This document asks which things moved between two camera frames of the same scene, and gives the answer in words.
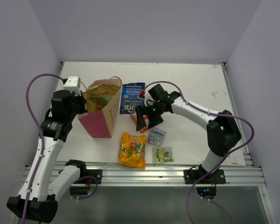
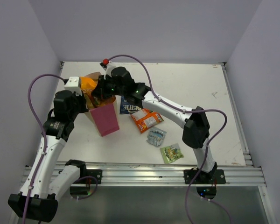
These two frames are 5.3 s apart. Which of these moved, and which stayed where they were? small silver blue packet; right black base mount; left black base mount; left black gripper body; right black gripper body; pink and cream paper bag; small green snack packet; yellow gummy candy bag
Moved: pink and cream paper bag; small green snack packet; yellow gummy candy bag; right black gripper body
Stayed: small silver blue packet; left black gripper body; left black base mount; right black base mount
